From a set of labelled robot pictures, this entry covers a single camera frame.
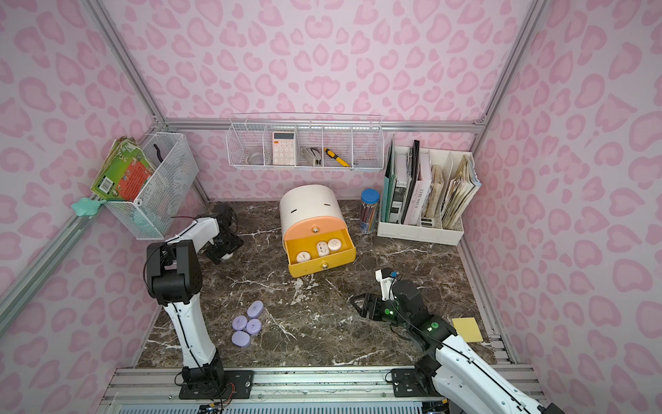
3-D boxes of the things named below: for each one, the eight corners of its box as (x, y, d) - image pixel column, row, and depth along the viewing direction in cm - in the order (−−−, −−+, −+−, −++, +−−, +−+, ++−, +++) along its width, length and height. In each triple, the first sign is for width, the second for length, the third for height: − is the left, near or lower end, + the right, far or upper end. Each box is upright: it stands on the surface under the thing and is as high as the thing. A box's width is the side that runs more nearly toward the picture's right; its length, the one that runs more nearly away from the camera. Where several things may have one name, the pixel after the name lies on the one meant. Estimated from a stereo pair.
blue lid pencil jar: (360, 234, 110) (363, 201, 94) (359, 222, 114) (362, 188, 99) (375, 234, 110) (380, 201, 94) (374, 222, 114) (378, 188, 99)
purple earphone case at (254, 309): (246, 315, 88) (244, 312, 86) (257, 301, 92) (255, 298, 90) (255, 320, 87) (253, 317, 85) (265, 305, 90) (264, 302, 89)
